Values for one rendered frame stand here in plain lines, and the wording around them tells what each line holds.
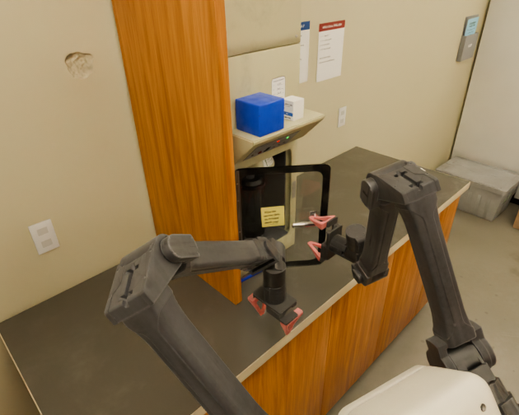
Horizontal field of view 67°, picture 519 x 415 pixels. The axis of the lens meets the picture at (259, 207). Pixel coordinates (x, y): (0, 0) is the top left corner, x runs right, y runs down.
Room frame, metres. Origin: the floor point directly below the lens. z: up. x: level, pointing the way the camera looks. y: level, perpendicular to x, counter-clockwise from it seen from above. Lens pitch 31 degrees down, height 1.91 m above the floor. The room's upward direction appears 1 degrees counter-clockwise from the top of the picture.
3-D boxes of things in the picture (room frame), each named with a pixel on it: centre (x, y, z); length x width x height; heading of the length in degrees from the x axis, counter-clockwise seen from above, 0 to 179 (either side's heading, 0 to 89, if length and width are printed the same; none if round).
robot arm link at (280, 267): (0.76, -0.03, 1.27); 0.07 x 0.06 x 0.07; 177
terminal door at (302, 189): (1.10, -0.07, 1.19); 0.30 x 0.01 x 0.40; 94
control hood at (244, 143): (1.16, -0.06, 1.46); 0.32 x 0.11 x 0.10; 133
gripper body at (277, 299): (0.75, -0.03, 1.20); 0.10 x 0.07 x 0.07; 44
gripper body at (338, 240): (0.95, -0.24, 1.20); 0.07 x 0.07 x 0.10; 43
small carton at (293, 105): (1.20, -0.11, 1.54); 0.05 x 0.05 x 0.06; 44
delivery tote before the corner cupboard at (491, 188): (3.12, -1.94, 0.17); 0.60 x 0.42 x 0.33; 41
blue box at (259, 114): (1.11, -0.01, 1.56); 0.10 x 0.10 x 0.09; 43
